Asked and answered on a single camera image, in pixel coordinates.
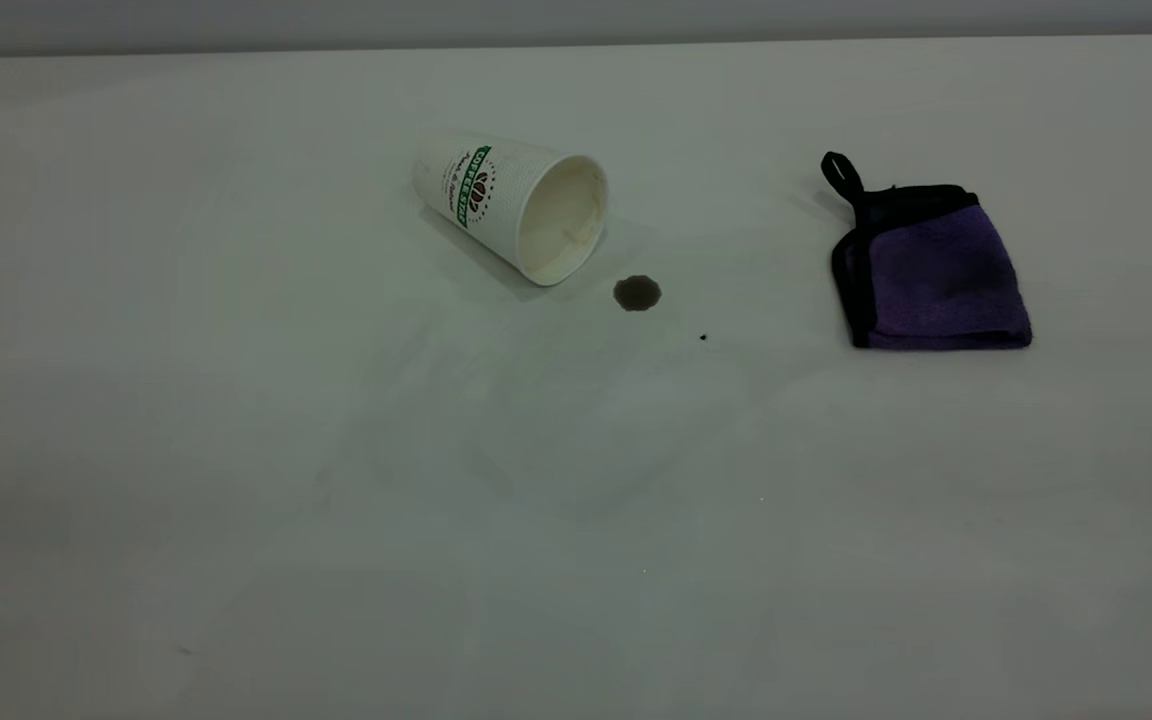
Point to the purple cloth with black trim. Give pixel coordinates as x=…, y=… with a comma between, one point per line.
x=941, y=275

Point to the dark coffee spill spot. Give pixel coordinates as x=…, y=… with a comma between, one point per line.
x=637, y=293

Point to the white paper cup green logo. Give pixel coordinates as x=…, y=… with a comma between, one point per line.
x=506, y=200

